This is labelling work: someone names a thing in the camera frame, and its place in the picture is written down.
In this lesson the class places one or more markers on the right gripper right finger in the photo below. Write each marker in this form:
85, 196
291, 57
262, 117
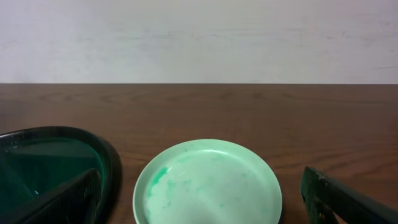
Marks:
326, 199

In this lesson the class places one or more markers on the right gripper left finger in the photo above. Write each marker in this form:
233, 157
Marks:
74, 201

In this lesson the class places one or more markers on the green plate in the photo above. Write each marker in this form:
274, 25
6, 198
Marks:
207, 181

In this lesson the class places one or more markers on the round black tray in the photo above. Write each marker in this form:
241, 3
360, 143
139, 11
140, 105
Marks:
37, 160

